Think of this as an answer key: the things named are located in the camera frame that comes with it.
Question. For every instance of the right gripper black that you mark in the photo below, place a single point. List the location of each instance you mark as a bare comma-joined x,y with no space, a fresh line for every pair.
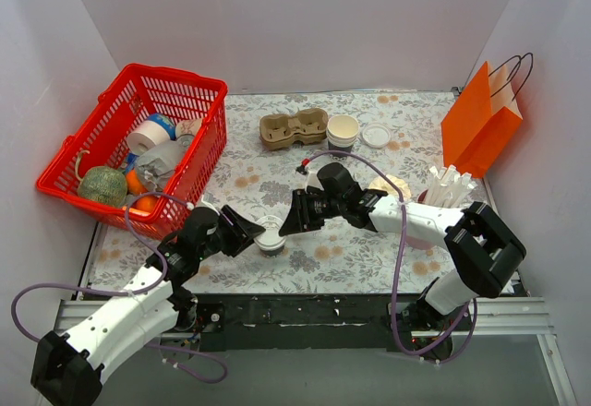
309,208

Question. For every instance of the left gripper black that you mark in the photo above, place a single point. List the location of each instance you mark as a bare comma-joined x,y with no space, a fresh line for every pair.
226,233

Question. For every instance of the white plastic cup lid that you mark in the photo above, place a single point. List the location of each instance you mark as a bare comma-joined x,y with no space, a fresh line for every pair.
270,238

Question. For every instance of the stack of paper cups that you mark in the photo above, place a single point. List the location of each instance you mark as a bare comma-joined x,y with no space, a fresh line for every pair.
342,132

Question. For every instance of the red plastic basket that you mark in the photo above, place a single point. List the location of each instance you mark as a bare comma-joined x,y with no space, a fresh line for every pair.
140,110

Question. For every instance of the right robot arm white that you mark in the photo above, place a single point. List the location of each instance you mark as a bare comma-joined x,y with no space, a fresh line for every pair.
484,251

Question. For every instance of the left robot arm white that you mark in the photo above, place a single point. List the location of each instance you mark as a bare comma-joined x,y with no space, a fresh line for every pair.
71,368

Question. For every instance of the floral table mat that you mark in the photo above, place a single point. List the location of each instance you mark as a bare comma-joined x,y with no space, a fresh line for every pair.
339,258

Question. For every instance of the cardboard cup carrier stack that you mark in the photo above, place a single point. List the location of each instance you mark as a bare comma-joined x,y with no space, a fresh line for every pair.
281,130

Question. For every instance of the pink cup holder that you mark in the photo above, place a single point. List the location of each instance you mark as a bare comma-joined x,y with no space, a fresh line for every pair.
418,243

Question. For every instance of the orange fruit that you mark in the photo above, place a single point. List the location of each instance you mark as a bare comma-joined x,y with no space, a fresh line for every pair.
134,185
146,204

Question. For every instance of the silver tin can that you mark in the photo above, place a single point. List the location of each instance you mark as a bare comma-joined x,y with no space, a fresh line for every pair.
185,140

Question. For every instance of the grey crumpled paper bag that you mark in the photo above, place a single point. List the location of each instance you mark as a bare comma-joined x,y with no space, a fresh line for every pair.
155,167

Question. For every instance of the beige printed pouch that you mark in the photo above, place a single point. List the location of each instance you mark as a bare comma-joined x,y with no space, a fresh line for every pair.
188,127

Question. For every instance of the toilet paper roll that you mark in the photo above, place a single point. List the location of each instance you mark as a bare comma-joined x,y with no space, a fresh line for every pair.
146,136

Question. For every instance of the green netted melon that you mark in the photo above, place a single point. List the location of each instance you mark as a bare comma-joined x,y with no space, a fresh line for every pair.
104,185

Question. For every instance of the orange paper bag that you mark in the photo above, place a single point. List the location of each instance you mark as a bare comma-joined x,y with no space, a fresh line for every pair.
484,118

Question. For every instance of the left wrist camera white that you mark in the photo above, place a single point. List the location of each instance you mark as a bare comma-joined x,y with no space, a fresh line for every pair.
205,201

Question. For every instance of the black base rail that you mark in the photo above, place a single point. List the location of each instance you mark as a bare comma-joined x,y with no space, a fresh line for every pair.
288,322

